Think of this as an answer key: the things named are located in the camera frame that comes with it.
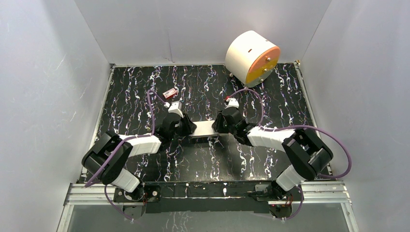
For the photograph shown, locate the white cardboard box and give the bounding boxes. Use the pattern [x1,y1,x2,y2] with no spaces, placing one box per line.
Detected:
[190,120,219,138]

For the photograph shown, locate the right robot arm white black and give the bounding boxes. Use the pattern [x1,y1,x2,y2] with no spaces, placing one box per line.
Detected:
[212,107,334,200]

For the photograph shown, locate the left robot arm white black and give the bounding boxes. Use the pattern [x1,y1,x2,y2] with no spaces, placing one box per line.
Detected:
[82,113,197,201]

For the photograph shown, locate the small red white packet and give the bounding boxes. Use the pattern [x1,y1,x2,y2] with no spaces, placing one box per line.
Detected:
[163,88,178,100]

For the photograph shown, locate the white cylindrical drum orange face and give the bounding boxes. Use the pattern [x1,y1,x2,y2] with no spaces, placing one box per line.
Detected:
[225,30,281,88]

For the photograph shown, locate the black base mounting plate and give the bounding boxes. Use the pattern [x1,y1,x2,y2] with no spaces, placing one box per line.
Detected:
[113,180,304,220]

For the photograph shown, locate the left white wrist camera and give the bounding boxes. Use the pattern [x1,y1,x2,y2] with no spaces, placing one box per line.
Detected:
[168,101,184,118]

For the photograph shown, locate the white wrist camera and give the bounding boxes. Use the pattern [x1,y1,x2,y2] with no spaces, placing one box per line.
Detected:
[168,101,184,118]
[225,97,239,109]

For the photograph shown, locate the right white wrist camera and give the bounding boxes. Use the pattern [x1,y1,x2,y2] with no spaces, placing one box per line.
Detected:
[225,97,239,109]

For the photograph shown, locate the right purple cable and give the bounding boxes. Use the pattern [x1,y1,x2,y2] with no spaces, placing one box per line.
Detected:
[228,88,352,221]

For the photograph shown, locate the purple cable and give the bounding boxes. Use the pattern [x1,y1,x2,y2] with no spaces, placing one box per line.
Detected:
[228,88,352,221]
[84,89,170,221]

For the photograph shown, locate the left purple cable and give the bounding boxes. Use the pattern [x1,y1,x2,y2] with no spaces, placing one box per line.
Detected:
[84,89,170,221]

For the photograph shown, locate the aluminium frame rail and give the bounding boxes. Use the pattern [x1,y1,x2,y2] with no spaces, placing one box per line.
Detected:
[57,181,359,232]

